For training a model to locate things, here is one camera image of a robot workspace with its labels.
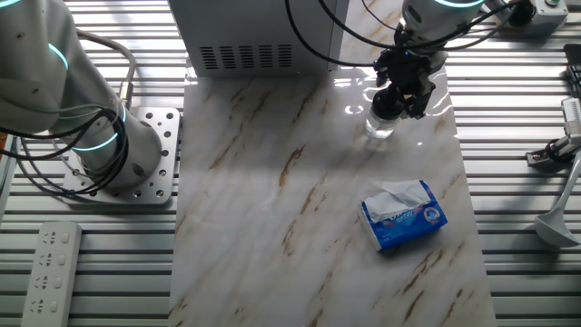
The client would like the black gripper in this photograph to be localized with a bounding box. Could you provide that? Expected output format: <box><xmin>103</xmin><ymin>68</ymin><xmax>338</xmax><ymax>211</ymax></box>
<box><xmin>374</xmin><ymin>45</ymin><xmax>448</xmax><ymax>121</ymax></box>

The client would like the black jar lid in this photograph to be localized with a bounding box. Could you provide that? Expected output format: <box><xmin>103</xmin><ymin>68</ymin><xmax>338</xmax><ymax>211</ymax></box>
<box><xmin>370</xmin><ymin>85</ymin><xmax>408</xmax><ymax>121</ymax></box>

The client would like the clear glass jar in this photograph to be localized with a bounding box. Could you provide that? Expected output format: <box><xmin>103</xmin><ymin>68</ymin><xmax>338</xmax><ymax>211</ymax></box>
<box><xmin>364</xmin><ymin>108</ymin><xmax>400</xmax><ymax>140</ymax></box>

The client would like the blue tissue pack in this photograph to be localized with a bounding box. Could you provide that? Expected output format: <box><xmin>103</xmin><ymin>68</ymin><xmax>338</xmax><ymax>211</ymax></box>
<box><xmin>358</xmin><ymin>179</ymin><xmax>449</xmax><ymax>253</ymax></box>

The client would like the silver metal box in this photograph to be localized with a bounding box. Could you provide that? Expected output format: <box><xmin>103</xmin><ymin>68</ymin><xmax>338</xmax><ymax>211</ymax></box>
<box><xmin>166</xmin><ymin>0</ymin><xmax>350</xmax><ymax>79</ymax></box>

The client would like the grey emergency stop box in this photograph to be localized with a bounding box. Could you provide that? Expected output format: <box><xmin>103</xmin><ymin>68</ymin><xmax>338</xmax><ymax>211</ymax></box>
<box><xmin>530</xmin><ymin>0</ymin><xmax>569</xmax><ymax>29</ymax></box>

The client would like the white marble board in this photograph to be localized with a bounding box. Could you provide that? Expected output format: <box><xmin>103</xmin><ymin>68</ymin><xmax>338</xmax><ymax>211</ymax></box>
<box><xmin>167</xmin><ymin>0</ymin><xmax>497</xmax><ymax>327</ymax></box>

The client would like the white power strip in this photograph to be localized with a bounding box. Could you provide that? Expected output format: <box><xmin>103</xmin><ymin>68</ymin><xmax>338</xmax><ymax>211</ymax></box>
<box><xmin>20</xmin><ymin>221</ymin><xmax>84</xmax><ymax>327</ymax></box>

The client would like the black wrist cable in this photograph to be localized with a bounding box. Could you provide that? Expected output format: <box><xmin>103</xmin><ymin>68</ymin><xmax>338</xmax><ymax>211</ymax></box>
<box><xmin>284</xmin><ymin>0</ymin><xmax>535</xmax><ymax>68</ymax></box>

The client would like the wrist camera with metal bracket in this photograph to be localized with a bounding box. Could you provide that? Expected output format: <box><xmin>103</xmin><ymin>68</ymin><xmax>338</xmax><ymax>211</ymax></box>
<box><xmin>484</xmin><ymin>0</ymin><xmax>537</xmax><ymax>28</ymax></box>

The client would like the small metal angle bracket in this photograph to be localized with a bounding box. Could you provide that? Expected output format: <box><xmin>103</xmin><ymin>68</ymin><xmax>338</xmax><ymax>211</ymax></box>
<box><xmin>525</xmin><ymin>134</ymin><xmax>581</xmax><ymax>173</ymax></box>

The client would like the silver depth camera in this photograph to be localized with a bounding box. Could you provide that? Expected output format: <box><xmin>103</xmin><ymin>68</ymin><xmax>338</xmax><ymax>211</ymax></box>
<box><xmin>561</xmin><ymin>96</ymin><xmax>581</xmax><ymax>137</ymax></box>

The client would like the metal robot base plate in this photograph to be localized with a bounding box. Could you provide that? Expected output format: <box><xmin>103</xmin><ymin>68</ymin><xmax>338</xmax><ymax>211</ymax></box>
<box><xmin>62</xmin><ymin>106</ymin><xmax>182</xmax><ymax>205</ymax></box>

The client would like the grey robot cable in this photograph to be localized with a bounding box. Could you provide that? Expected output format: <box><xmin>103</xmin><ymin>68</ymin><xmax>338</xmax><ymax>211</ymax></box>
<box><xmin>74</xmin><ymin>26</ymin><xmax>137</xmax><ymax>113</ymax></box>

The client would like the black base cable bundle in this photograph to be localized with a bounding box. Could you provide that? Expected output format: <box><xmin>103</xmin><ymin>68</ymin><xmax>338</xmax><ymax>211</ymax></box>
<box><xmin>0</xmin><ymin>106</ymin><xmax>131</xmax><ymax>197</ymax></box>

